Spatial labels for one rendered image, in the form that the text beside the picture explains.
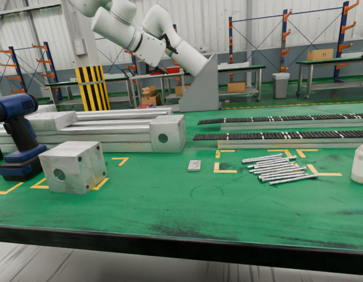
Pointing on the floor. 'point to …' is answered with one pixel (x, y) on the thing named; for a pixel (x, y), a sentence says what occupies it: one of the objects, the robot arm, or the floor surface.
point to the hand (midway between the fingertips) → (170, 62)
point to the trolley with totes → (153, 77)
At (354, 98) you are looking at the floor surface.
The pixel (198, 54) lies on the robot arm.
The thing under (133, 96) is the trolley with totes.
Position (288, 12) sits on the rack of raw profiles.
